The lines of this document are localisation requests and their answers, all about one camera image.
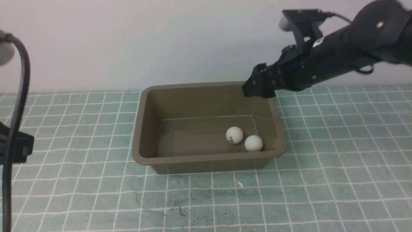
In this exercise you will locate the olive plastic storage bin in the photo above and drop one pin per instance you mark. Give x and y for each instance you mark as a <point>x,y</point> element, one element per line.
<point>192,122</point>

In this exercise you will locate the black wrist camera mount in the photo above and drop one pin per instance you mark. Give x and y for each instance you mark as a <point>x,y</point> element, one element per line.
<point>303,23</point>

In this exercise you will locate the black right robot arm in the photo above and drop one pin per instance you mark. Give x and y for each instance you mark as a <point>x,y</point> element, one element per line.
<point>380,32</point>

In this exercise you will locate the white ping-pong ball with print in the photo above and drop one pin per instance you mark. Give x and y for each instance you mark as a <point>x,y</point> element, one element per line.
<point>234,135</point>

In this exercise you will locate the plain white ping-pong ball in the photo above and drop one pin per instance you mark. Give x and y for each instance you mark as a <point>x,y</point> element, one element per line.
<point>253,143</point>

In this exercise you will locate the green checked table mat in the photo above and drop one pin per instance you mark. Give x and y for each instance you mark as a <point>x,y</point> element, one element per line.
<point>347,168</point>

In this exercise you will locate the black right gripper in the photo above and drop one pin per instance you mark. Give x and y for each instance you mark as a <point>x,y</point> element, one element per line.
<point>307,64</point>

